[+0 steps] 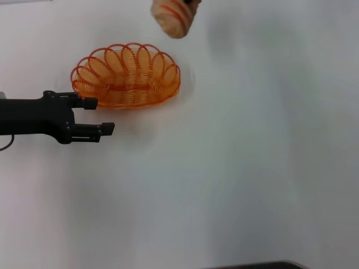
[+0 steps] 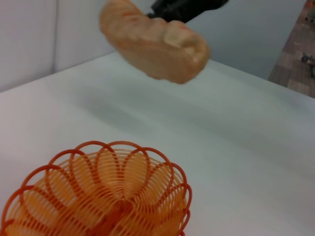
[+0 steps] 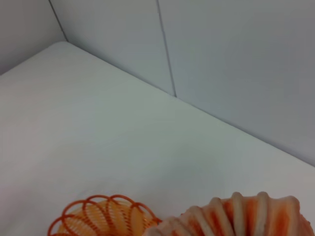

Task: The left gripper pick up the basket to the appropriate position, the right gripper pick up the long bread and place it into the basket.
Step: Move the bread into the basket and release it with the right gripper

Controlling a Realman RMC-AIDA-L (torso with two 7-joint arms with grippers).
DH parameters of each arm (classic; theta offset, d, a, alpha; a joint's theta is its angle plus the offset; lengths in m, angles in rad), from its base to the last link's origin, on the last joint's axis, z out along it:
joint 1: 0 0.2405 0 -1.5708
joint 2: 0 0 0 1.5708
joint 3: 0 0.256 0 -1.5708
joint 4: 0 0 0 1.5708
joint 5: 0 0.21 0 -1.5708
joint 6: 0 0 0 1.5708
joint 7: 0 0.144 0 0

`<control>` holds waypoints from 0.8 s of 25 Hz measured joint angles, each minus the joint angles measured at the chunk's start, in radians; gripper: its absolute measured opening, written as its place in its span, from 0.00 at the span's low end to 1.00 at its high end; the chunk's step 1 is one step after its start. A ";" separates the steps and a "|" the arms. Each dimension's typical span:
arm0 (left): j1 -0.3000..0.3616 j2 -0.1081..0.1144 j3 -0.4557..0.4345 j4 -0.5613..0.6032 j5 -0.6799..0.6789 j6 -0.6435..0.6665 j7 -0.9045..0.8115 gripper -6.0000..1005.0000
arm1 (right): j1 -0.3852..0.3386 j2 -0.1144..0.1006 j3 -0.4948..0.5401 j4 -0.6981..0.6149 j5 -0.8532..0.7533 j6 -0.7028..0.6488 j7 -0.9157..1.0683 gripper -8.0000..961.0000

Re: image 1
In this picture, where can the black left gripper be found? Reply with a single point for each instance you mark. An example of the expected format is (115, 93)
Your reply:
(31, 117)

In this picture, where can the orange striped bread loaf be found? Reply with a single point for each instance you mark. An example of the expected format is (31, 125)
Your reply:
(174, 19)

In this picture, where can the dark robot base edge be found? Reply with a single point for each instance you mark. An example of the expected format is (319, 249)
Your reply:
(258, 265)

